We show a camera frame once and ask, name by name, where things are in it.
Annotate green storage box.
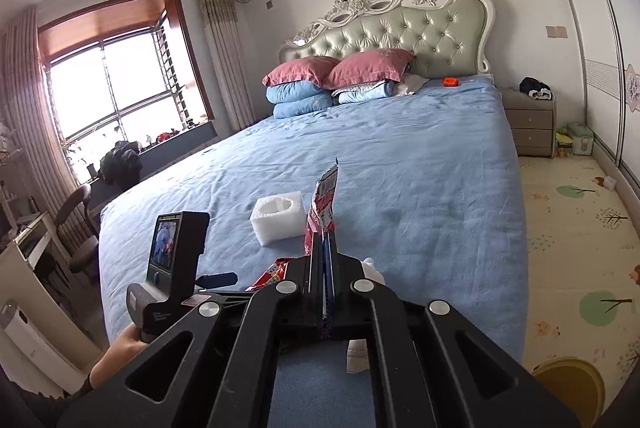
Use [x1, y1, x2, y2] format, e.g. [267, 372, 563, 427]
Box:
[565, 122, 596, 156]

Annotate white desk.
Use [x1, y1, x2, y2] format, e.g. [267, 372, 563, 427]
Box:
[0, 208, 108, 374]

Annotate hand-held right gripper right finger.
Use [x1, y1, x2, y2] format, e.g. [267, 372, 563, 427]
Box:
[327, 258, 583, 428]

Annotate window with wooden frame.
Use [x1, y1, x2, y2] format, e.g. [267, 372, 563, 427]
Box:
[37, 0, 216, 159]

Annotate pink striped curtain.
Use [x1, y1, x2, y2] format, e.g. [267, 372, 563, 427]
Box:
[0, 6, 81, 189]

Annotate white foam block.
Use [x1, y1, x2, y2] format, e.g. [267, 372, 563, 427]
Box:
[249, 191, 307, 249]

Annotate person's left hand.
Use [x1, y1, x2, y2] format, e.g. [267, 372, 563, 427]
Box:
[89, 324, 150, 390]

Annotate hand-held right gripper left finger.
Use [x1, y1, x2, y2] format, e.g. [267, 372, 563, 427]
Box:
[57, 253, 326, 428]

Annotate grey nightstand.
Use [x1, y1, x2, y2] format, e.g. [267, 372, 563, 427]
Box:
[500, 87, 557, 158]

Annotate cream printed play mat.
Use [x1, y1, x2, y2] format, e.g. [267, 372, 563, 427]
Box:
[517, 153, 640, 428]

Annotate red snack bag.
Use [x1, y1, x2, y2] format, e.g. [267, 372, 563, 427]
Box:
[257, 159, 387, 375]

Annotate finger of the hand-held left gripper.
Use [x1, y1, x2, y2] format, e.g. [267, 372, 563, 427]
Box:
[197, 272, 238, 290]

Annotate dark jacket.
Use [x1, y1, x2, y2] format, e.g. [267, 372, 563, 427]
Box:
[99, 139, 143, 188]

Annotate beige striped curtain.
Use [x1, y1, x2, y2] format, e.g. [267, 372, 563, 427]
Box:
[194, 0, 256, 131]

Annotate folded patterned blue quilt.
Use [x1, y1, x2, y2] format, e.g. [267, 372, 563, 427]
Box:
[332, 81, 398, 105]

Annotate dark round-back chair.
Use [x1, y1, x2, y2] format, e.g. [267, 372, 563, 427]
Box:
[52, 182, 103, 279]

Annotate pink pillow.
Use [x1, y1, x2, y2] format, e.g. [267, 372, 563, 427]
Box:
[262, 56, 341, 88]
[322, 48, 416, 90]

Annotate bed with blue sheet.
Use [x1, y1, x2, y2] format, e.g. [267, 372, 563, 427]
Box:
[97, 76, 530, 428]

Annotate white floor appliance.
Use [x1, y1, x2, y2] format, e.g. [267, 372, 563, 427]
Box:
[0, 301, 88, 396]

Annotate dark clothes pile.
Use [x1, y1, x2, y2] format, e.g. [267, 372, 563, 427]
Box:
[519, 77, 555, 102]

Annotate white sliding door wardrobe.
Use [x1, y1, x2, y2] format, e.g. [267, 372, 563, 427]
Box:
[525, 0, 640, 199]

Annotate yellow round bin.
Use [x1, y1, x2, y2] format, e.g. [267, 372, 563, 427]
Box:
[532, 357, 608, 428]

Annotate yellow toys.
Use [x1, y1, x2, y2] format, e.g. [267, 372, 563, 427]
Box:
[554, 128, 576, 158]

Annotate row of windowsill ornaments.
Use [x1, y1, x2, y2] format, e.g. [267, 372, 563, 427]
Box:
[142, 118, 213, 149]

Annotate green tufted ornate headboard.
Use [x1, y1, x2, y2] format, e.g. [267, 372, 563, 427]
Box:
[278, 0, 497, 82]

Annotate white cloth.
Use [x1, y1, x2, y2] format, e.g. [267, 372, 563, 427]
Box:
[395, 74, 430, 96]

